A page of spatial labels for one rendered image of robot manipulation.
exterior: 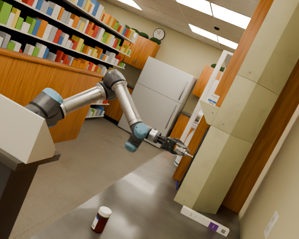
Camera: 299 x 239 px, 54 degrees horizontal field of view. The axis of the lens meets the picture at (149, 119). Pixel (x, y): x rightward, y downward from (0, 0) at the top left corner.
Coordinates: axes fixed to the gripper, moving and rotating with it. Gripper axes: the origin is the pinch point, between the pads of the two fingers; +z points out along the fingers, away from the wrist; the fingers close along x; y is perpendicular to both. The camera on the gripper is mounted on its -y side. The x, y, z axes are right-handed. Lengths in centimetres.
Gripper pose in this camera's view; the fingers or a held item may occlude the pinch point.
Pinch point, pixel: (187, 152)
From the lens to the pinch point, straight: 176.2
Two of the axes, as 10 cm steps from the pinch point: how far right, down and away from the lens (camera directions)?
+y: -2.5, 0.0, -9.7
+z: 8.7, 4.4, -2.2
